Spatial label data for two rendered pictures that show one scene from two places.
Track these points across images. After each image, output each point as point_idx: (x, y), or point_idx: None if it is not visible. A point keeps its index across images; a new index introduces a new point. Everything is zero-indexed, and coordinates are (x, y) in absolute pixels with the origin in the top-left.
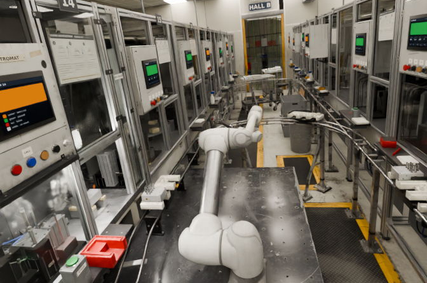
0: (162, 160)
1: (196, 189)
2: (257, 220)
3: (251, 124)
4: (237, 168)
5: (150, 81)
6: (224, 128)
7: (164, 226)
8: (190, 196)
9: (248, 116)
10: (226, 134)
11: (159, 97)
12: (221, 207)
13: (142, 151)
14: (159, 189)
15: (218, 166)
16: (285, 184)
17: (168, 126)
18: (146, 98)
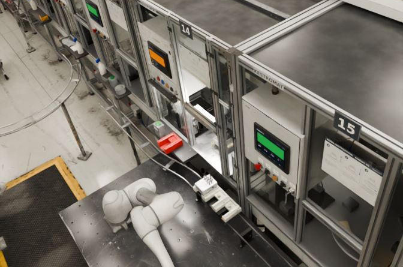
0: (271, 221)
1: (233, 255)
2: (141, 260)
3: (165, 266)
4: None
5: (261, 149)
6: (155, 205)
7: (205, 205)
8: (225, 243)
9: None
10: (150, 204)
11: (280, 180)
12: (183, 252)
13: (240, 173)
14: (203, 186)
15: (147, 199)
16: None
17: (357, 258)
18: (253, 153)
